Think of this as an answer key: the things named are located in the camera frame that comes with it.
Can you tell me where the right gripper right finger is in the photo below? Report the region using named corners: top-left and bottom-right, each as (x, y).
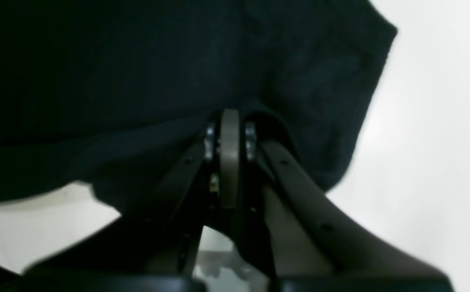
top-left (244, 122), bottom-right (453, 292)

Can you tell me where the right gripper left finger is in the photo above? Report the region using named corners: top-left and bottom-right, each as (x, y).
top-left (20, 138), bottom-right (215, 292)

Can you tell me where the black T-shirt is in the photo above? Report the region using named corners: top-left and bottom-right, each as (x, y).
top-left (0, 0), bottom-right (397, 210)

